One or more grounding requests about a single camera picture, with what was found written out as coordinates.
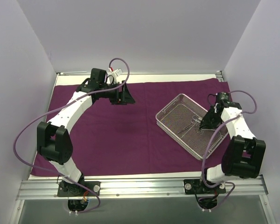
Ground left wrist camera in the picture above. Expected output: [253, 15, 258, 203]
[90, 67, 125, 84]

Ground silver surgical scissors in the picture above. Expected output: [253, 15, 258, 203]
[191, 116, 202, 124]

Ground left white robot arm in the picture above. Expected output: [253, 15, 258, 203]
[37, 78, 135, 196]

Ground metal mesh instrument tray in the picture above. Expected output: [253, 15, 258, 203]
[155, 93, 215, 161]

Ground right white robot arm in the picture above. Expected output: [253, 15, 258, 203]
[198, 107, 266, 193]

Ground front aluminium rail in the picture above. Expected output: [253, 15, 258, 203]
[16, 172, 268, 200]

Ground thin silver tweezers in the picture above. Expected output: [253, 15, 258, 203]
[177, 122, 196, 134]

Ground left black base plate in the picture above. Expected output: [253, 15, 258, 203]
[57, 181, 100, 197]

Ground back aluminium rail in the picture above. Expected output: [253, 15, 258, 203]
[56, 70, 223, 76]

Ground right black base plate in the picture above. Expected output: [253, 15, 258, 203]
[183, 179, 226, 195]

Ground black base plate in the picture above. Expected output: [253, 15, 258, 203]
[57, 181, 100, 197]
[183, 179, 226, 195]

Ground silver surgical forceps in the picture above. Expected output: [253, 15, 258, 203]
[194, 126, 203, 134]

